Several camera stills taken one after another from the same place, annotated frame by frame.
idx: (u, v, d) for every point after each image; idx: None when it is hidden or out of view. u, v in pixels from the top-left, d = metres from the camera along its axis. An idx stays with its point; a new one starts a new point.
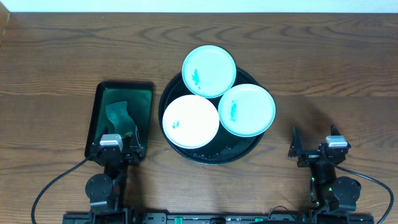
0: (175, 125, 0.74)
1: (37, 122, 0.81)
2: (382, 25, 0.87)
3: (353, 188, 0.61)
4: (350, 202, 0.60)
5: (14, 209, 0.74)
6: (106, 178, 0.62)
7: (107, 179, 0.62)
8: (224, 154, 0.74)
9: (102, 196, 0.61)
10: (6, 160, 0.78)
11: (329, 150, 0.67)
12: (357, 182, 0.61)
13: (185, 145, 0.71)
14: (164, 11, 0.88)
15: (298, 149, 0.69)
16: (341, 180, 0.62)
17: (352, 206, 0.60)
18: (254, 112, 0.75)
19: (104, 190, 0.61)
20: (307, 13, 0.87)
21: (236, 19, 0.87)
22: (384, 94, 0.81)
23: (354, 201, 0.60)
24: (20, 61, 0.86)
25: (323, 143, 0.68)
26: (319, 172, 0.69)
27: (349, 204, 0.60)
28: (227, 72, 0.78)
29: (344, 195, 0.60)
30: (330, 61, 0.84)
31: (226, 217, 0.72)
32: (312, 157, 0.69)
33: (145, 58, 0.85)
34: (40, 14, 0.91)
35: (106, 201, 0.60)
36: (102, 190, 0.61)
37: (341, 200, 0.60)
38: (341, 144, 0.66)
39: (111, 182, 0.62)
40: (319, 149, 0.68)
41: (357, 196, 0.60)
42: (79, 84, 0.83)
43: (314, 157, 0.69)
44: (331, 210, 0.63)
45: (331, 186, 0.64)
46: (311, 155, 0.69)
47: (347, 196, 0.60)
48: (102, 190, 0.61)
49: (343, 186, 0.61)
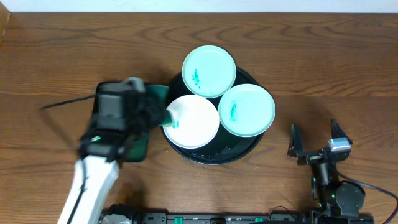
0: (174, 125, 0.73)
1: (36, 122, 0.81)
2: (383, 25, 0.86)
3: (357, 197, 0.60)
4: (352, 212, 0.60)
5: (15, 209, 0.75)
6: (113, 116, 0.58)
7: (121, 98, 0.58)
8: (224, 154, 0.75)
9: (115, 119, 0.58)
10: (7, 160, 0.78)
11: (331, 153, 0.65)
12: (360, 190, 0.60)
13: (185, 146, 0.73)
14: (164, 11, 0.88)
15: (298, 152, 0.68)
16: (345, 187, 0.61)
17: (354, 214, 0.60)
18: (254, 112, 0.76)
19: (116, 112, 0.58)
20: (308, 13, 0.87)
21: (236, 19, 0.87)
22: (384, 94, 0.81)
23: (356, 210, 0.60)
24: (20, 61, 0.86)
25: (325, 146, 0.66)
26: (320, 172, 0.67)
27: (351, 213, 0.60)
28: (227, 73, 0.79)
29: (346, 204, 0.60)
30: (330, 61, 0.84)
31: (226, 217, 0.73)
32: (313, 158, 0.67)
33: (145, 58, 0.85)
34: (40, 14, 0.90)
35: (119, 128, 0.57)
36: (114, 109, 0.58)
37: (343, 208, 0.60)
38: (344, 146, 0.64)
39: (122, 98, 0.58)
40: (323, 152, 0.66)
41: (360, 205, 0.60)
42: (79, 84, 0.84)
43: (315, 158, 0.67)
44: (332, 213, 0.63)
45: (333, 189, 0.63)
46: (313, 157, 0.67)
47: (349, 205, 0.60)
48: (114, 111, 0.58)
49: (347, 195, 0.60)
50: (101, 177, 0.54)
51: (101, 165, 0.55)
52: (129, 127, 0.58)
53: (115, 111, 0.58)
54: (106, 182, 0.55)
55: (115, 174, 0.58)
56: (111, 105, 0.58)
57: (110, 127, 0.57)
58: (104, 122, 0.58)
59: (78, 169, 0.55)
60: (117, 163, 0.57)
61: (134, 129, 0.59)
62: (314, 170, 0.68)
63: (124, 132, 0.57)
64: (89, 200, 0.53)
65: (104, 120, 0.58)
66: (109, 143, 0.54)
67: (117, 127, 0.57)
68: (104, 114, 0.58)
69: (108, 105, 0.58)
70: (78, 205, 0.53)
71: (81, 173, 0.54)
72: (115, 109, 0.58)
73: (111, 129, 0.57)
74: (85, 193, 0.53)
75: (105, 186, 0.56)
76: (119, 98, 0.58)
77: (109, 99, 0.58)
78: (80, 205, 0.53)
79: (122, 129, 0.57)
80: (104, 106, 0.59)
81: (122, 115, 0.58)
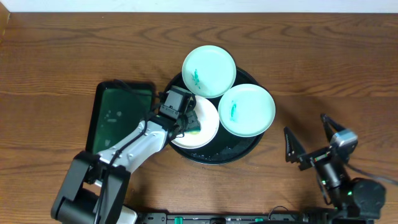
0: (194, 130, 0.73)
1: (36, 122, 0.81)
2: (383, 25, 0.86)
3: (376, 193, 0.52)
4: (372, 211, 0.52)
5: (15, 209, 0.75)
6: (172, 108, 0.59)
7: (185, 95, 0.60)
8: (224, 154, 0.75)
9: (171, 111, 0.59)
10: (6, 160, 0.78)
11: (339, 150, 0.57)
12: (379, 186, 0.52)
13: (185, 146, 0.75)
14: (164, 10, 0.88)
15: (301, 155, 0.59)
16: (362, 183, 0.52)
17: (374, 213, 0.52)
18: (254, 112, 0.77)
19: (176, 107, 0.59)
20: (308, 12, 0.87)
21: (236, 19, 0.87)
22: (384, 94, 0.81)
23: (377, 207, 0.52)
24: (20, 60, 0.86)
25: (331, 143, 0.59)
26: (327, 173, 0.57)
27: (371, 211, 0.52)
28: (227, 73, 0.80)
29: (365, 201, 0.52)
30: (330, 61, 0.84)
31: (226, 217, 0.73)
32: (318, 160, 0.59)
33: (145, 58, 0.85)
34: (40, 14, 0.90)
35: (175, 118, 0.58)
36: (172, 103, 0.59)
37: (362, 207, 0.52)
38: (351, 139, 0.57)
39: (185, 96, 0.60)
40: (329, 150, 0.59)
41: (380, 203, 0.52)
42: (79, 84, 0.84)
43: (321, 158, 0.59)
44: (350, 214, 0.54)
45: (346, 188, 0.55)
46: (318, 158, 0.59)
47: (369, 202, 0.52)
48: (173, 103, 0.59)
49: (366, 191, 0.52)
50: (158, 132, 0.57)
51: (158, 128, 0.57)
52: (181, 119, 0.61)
53: (173, 106, 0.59)
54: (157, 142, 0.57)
55: (160, 147, 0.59)
56: (173, 99, 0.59)
57: (168, 116, 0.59)
58: (165, 110, 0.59)
59: (138, 126, 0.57)
60: (164, 142, 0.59)
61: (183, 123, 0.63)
62: (319, 172, 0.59)
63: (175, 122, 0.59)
64: (142, 146, 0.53)
65: (165, 109, 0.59)
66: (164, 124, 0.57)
67: (173, 117, 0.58)
68: (166, 104, 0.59)
69: (172, 99, 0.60)
70: (137, 140, 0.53)
71: (144, 123, 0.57)
72: (177, 103, 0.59)
73: (169, 119, 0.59)
74: (141, 138, 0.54)
75: (153, 147, 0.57)
76: (183, 95, 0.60)
77: (175, 94, 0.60)
78: (133, 144, 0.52)
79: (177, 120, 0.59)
80: (168, 98, 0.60)
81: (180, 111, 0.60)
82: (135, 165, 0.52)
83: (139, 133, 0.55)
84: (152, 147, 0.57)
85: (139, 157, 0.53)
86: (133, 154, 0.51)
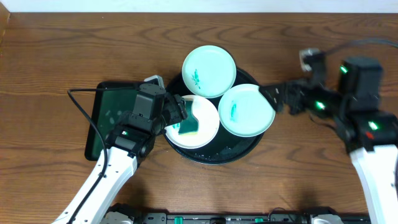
0: (189, 130, 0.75)
1: (37, 122, 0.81)
2: (383, 25, 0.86)
3: (367, 59, 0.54)
4: (372, 73, 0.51)
5: (15, 209, 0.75)
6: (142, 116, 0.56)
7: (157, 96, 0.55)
8: (224, 154, 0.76)
9: (143, 119, 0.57)
10: (7, 160, 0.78)
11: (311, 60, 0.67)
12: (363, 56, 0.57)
13: (185, 146, 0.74)
14: (164, 11, 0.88)
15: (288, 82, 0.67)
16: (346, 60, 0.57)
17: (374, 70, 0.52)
18: (254, 112, 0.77)
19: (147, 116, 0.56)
20: (309, 12, 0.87)
21: (236, 19, 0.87)
22: (382, 94, 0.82)
23: (375, 66, 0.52)
24: (20, 61, 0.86)
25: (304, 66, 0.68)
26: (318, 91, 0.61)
27: (370, 69, 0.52)
28: (227, 73, 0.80)
29: (360, 64, 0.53)
30: (329, 62, 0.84)
31: (226, 217, 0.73)
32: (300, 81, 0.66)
33: (145, 58, 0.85)
34: (40, 14, 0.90)
35: (147, 127, 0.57)
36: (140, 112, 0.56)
37: (361, 68, 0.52)
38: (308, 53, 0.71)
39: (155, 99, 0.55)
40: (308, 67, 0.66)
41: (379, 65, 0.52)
42: (79, 84, 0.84)
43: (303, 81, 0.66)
44: (359, 91, 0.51)
45: (341, 79, 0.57)
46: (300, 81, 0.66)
47: (365, 65, 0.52)
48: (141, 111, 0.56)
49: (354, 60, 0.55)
50: (120, 167, 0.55)
51: (124, 158, 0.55)
52: (155, 127, 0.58)
53: (144, 112, 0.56)
54: (122, 177, 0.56)
55: (132, 171, 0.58)
56: (142, 105, 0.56)
57: (138, 127, 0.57)
58: (134, 121, 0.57)
59: (97, 164, 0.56)
60: (137, 161, 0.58)
61: (158, 131, 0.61)
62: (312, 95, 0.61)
63: (148, 131, 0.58)
64: (102, 194, 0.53)
65: (135, 119, 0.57)
66: (135, 140, 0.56)
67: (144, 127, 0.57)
68: (136, 113, 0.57)
69: (143, 106, 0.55)
70: (94, 191, 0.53)
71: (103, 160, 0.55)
72: (147, 111, 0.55)
73: (139, 129, 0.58)
74: (100, 185, 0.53)
75: (120, 178, 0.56)
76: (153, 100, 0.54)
77: (142, 100, 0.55)
78: (89, 197, 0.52)
79: (148, 129, 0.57)
80: (137, 104, 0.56)
81: (151, 118, 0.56)
82: (100, 214, 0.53)
83: (99, 176, 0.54)
84: (119, 184, 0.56)
85: (101, 208, 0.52)
86: (89, 215, 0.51)
